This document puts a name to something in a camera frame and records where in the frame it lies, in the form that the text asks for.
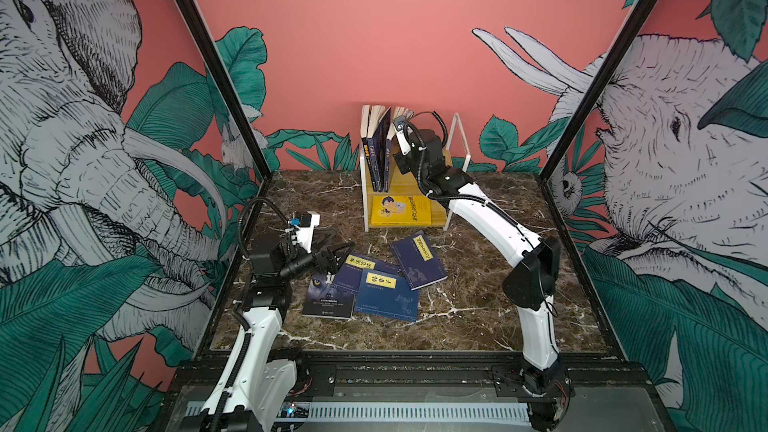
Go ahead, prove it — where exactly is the purple book with old man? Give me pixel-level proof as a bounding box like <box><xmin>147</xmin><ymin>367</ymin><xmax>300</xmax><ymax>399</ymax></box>
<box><xmin>374</xmin><ymin>105</ymin><xmax>390</xmax><ymax>192</ymax></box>

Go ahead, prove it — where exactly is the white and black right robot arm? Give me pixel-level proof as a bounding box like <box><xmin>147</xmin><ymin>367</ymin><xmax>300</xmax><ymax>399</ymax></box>
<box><xmin>394</xmin><ymin>124</ymin><xmax>564</xmax><ymax>397</ymax></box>

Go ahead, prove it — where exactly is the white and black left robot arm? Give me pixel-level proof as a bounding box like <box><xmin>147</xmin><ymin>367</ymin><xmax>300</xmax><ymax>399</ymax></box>
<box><xmin>180</xmin><ymin>233</ymin><xmax>355</xmax><ymax>431</ymax></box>

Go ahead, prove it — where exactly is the navy book under purple books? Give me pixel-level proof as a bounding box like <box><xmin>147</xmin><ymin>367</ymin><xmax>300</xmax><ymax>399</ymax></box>
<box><xmin>391</xmin><ymin>231</ymin><xmax>448</xmax><ymax>290</ymax></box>

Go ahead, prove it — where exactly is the navy book with yellow label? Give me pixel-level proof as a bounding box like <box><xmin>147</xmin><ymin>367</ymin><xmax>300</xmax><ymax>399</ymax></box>
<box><xmin>332</xmin><ymin>253</ymin><xmax>401</xmax><ymax>294</ymax></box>

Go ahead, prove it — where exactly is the dark purple book white strip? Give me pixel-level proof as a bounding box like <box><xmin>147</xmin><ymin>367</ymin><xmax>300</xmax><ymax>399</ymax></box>
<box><xmin>302</xmin><ymin>272</ymin><xmax>356</xmax><ymax>320</ymax></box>

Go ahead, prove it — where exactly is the blue book with yellow label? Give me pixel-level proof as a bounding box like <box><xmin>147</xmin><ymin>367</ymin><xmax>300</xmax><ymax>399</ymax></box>
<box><xmin>355</xmin><ymin>270</ymin><xmax>419</xmax><ymax>322</ymax></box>

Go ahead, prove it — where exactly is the yellow cartoon cover book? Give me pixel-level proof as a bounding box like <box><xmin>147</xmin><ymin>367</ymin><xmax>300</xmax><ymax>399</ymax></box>
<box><xmin>371</xmin><ymin>195</ymin><xmax>432</xmax><ymax>227</ymax></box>

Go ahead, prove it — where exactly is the dark brown standing book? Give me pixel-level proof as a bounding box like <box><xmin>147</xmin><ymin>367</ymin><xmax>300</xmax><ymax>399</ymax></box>
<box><xmin>360</xmin><ymin>105</ymin><xmax>380</xmax><ymax>192</ymax></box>

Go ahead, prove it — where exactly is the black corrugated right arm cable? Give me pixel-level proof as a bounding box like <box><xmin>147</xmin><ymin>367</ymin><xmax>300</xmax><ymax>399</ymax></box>
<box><xmin>407</xmin><ymin>110</ymin><xmax>450</xmax><ymax>148</ymax></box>

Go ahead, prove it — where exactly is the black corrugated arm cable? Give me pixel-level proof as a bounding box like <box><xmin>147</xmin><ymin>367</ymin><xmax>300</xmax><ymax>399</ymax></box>
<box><xmin>407</xmin><ymin>110</ymin><xmax>450</xmax><ymax>148</ymax></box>
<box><xmin>236</xmin><ymin>196</ymin><xmax>292</xmax><ymax>259</ymax></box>

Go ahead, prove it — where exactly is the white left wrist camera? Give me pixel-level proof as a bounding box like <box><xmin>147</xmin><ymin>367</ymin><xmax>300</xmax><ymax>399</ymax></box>
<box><xmin>289</xmin><ymin>211</ymin><xmax>320</xmax><ymax>253</ymax></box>

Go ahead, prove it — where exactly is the white frame wooden bookshelf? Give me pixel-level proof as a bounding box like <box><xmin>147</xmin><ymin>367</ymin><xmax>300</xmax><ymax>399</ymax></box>
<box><xmin>359</xmin><ymin>113</ymin><xmax>472</xmax><ymax>232</ymax></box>

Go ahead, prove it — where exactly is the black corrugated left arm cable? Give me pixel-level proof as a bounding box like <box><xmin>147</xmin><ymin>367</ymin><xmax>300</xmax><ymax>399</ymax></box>
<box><xmin>236</xmin><ymin>196</ymin><xmax>292</xmax><ymax>259</ymax></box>

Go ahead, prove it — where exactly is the white slotted cable duct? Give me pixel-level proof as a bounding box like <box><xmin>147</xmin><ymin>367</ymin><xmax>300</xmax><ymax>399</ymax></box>
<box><xmin>181</xmin><ymin>401</ymin><xmax>532</xmax><ymax>427</ymax></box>

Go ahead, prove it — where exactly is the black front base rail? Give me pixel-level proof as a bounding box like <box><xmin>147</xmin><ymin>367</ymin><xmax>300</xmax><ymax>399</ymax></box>
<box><xmin>149</xmin><ymin>350</ymin><xmax>676</xmax><ymax>432</ymax></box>

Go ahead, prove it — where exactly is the black right frame post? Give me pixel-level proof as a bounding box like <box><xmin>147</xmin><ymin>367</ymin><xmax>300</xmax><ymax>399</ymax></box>
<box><xmin>538</xmin><ymin>0</ymin><xmax>658</xmax><ymax>182</ymax></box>

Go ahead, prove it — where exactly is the black frame post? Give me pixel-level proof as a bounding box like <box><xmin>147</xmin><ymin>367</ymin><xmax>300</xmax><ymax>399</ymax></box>
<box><xmin>174</xmin><ymin>0</ymin><xmax>272</xmax><ymax>183</ymax></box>
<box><xmin>538</xmin><ymin>0</ymin><xmax>658</xmax><ymax>182</ymax></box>

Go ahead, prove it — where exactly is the black left frame post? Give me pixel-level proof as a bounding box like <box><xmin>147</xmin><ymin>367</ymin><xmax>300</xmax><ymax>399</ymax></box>
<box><xmin>174</xmin><ymin>0</ymin><xmax>272</xmax><ymax>183</ymax></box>

